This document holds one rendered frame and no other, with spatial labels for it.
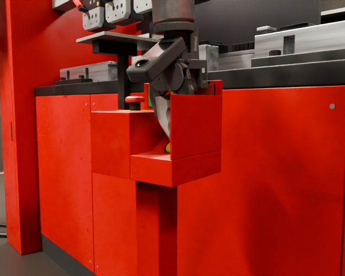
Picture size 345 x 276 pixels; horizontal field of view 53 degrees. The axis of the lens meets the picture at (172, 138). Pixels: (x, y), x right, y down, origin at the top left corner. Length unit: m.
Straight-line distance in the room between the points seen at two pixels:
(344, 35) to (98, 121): 0.55
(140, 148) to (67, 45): 1.46
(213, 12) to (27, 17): 0.93
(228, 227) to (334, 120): 0.37
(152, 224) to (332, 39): 0.55
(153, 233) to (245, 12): 1.22
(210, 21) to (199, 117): 1.23
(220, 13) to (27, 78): 1.02
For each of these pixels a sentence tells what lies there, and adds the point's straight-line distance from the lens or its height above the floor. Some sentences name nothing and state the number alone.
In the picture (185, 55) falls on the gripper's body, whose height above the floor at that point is 0.88.
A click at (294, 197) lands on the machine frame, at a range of 0.77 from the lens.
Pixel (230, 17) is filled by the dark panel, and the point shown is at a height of 1.19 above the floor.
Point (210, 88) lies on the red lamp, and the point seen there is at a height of 0.82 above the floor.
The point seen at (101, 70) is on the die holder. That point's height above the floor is 0.94.
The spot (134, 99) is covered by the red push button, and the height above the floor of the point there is 0.80.
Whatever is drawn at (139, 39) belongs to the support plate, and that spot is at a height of 0.99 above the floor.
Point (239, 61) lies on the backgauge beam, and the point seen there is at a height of 0.95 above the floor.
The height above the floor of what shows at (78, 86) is 0.86.
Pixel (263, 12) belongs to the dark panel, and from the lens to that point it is 1.63.
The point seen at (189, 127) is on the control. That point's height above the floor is 0.75.
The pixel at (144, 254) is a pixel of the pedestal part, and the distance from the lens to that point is 0.72.
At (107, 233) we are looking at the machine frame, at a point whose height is 0.30.
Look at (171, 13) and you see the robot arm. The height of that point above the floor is 0.94.
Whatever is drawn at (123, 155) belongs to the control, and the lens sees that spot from 0.63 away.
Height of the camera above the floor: 0.80
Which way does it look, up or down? 6 degrees down
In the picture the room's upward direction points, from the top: straight up
